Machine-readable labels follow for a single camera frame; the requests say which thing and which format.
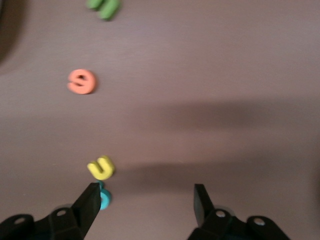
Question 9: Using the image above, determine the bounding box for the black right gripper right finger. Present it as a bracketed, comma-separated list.
[187, 183, 292, 240]

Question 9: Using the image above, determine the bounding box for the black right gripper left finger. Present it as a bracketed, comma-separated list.
[0, 182, 102, 240]

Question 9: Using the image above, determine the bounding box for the teal letter a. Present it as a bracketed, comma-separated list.
[98, 181, 113, 211]

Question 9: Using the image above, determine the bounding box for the yellow letter u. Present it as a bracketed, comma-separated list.
[87, 155, 116, 181]

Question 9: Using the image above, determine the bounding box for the orange letter e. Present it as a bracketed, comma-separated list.
[66, 69, 97, 95]

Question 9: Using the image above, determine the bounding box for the brown table cover sheet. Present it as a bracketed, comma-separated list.
[0, 0, 320, 240]

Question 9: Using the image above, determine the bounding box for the green letter u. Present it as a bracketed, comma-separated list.
[86, 0, 121, 21]

